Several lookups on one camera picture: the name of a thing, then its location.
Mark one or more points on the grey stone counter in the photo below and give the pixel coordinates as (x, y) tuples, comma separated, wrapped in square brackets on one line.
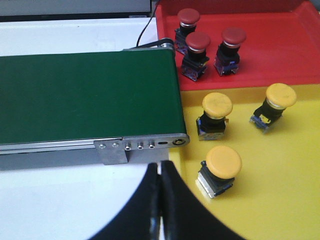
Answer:
[(61, 7)]

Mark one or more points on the yellow plastic tray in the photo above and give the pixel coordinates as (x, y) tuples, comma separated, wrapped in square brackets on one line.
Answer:
[(276, 195)]

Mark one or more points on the red mushroom push button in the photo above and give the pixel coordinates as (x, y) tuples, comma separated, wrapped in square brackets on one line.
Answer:
[(227, 58), (194, 62), (188, 18)]

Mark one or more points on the green conveyor belt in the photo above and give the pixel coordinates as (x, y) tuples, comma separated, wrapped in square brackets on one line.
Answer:
[(49, 98)]

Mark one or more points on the aluminium conveyor frame rail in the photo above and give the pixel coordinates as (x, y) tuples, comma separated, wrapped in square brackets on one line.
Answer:
[(108, 151)]

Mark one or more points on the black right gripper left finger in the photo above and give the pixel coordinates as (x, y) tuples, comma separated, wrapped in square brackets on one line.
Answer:
[(139, 219)]

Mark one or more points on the black drive belt pulley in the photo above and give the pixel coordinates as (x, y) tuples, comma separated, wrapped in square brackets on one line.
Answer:
[(162, 43)]

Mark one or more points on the yellow mushroom push button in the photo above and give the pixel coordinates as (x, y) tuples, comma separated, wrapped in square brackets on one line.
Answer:
[(219, 170), (211, 125), (278, 97)]

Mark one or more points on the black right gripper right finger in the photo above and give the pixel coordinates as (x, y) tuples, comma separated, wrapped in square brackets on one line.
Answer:
[(184, 217)]

